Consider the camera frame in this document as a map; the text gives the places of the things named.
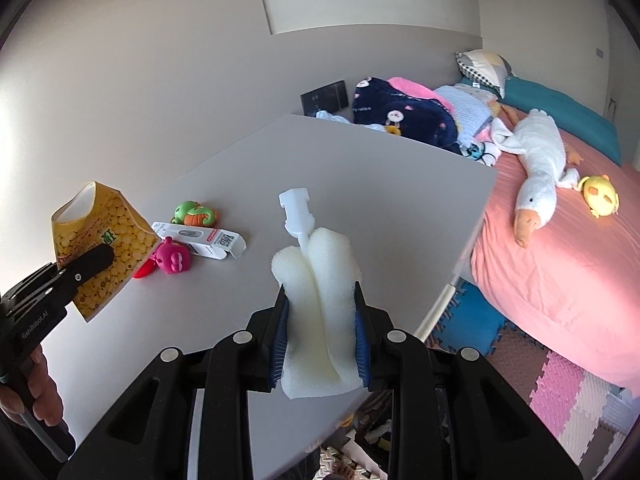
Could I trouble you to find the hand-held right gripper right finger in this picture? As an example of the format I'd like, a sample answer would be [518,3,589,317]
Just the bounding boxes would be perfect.
[352,280,583,480]

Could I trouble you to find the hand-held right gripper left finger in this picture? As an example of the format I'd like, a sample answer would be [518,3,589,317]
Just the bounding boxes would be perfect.
[57,290,292,480]

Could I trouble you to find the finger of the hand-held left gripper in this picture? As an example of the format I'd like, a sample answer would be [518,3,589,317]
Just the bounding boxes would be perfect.
[55,244,117,302]

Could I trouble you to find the yellow biscuit snack bag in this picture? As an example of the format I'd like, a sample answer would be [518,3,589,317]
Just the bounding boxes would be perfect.
[50,181,161,323]

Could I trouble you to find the white sponge brush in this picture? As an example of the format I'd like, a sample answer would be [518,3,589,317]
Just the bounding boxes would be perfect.
[271,187,365,401]

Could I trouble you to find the person's left hand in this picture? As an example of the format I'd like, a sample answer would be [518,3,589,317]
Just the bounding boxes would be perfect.
[0,347,64,428]

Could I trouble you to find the pink monster toy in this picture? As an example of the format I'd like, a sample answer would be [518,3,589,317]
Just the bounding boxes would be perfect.
[149,237,193,276]

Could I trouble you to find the white thermometer box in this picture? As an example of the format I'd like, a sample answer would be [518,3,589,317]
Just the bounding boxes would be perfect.
[151,221,247,261]

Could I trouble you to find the green and orange toy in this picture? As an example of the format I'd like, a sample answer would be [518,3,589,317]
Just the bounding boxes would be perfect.
[172,201,219,227]

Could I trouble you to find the coloured foam floor mats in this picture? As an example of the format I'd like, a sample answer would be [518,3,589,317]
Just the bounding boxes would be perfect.
[320,280,636,480]

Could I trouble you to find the pink bed sheet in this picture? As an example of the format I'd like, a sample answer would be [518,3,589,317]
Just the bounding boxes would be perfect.
[470,127,640,388]

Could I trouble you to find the panda print cloth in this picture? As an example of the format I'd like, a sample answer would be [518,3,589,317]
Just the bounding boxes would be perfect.
[462,140,501,167]

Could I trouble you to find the white baby cloth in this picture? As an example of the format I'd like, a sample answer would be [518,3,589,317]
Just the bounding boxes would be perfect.
[315,109,386,131]

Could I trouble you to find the navy printed blanket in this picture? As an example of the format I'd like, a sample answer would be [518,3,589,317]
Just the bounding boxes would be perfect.
[352,76,460,148]

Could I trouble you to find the white goose plush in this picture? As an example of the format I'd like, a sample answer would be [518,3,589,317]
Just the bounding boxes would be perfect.
[492,109,581,248]

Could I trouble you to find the pink cloth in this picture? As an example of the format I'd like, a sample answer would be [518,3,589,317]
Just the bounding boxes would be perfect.
[387,76,453,111]

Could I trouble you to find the light blue striped cloth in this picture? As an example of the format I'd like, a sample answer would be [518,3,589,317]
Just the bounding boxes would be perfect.
[432,84,496,143]

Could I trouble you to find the yellow chick plush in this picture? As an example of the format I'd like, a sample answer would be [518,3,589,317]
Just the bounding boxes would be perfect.
[579,175,621,219]

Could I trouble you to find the checkered pillow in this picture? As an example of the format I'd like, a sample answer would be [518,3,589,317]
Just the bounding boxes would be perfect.
[456,49,513,99]

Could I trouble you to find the teal pillow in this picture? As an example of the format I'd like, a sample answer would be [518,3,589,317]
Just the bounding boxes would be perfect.
[460,76,622,167]

